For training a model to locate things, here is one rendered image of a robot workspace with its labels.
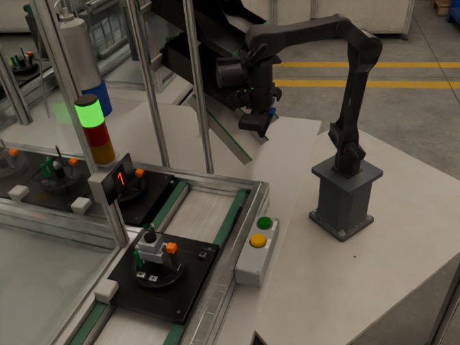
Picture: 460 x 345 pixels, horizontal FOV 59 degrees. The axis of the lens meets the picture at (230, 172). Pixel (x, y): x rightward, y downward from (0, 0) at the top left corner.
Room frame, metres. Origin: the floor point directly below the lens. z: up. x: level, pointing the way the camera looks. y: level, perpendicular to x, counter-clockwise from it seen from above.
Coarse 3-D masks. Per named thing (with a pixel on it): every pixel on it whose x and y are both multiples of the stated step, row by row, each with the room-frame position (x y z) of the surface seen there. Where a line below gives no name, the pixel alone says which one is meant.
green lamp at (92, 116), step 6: (96, 102) 0.79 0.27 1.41; (78, 108) 0.77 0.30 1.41; (84, 108) 0.77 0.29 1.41; (90, 108) 0.77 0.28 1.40; (96, 108) 0.78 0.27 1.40; (78, 114) 0.78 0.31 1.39; (84, 114) 0.77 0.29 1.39; (90, 114) 0.77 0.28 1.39; (96, 114) 0.78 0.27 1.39; (102, 114) 0.79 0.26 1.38; (84, 120) 0.77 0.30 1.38; (90, 120) 0.77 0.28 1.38; (96, 120) 0.77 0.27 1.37; (102, 120) 0.79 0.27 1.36; (84, 126) 0.77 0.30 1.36; (90, 126) 0.77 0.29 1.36
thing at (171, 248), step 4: (168, 244) 0.68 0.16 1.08; (172, 244) 0.67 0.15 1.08; (176, 244) 0.68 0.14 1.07; (164, 248) 0.68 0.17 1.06; (168, 248) 0.66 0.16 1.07; (172, 248) 0.66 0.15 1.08; (176, 248) 0.67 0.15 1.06; (168, 252) 0.66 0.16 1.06; (172, 252) 0.66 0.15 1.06; (172, 256) 0.66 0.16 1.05; (176, 256) 0.67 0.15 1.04; (172, 260) 0.67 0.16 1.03; (176, 260) 0.67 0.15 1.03; (172, 264) 0.67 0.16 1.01; (176, 264) 0.66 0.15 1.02
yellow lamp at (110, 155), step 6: (108, 144) 0.78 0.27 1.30; (90, 150) 0.78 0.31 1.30; (96, 150) 0.77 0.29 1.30; (102, 150) 0.77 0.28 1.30; (108, 150) 0.78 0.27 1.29; (96, 156) 0.77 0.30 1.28; (102, 156) 0.77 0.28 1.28; (108, 156) 0.78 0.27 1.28; (114, 156) 0.79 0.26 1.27; (96, 162) 0.77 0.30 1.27; (102, 162) 0.77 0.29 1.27; (108, 162) 0.77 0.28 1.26
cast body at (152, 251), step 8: (144, 232) 0.72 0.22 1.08; (152, 232) 0.70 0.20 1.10; (144, 240) 0.68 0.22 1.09; (152, 240) 0.68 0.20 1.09; (160, 240) 0.69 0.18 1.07; (136, 248) 0.70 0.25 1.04; (144, 248) 0.67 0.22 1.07; (152, 248) 0.67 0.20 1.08; (160, 248) 0.68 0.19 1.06; (144, 256) 0.68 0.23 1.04; (152, 256) 0.67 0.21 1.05; (160, 256) 0.66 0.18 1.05
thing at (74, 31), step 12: (60, 24) 1.75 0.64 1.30; (72, 24) 1.74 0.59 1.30; (84, 24) 1.78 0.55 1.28; (72, 36) 1.72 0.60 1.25; (84, 36) 1.75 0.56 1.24; (72, 48) 1.72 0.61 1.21; (84, 48) 1.74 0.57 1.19; (72, 60) 1.72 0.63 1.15; (84, 60) 1.73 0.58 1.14; (96, 60) 1.79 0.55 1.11; (84, 72) 1.72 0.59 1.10; (96, 72) 1.76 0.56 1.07; (84, 84) 1.72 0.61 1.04; (96, 84) 1.74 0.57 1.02
